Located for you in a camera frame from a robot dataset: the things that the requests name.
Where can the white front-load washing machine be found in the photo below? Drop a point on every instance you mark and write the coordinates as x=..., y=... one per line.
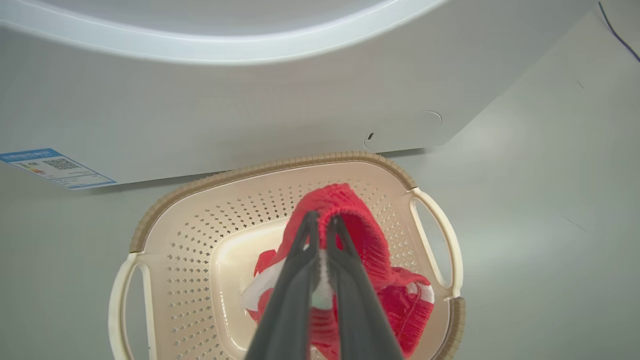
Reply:
x=250, y=115

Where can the red garment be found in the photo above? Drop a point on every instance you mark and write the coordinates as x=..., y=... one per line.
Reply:
x=365, y=235

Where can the cream perforated laundry basket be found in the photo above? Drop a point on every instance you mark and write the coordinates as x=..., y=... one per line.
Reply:
x=190, y=250

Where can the blue energy label sticker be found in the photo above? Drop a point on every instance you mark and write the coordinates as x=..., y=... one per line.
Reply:
x=55, y=167

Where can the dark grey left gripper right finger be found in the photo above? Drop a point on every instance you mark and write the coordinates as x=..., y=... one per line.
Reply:
x=357, y=310

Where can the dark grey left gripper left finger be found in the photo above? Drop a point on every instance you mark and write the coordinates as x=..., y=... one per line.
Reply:
x=290, y=310

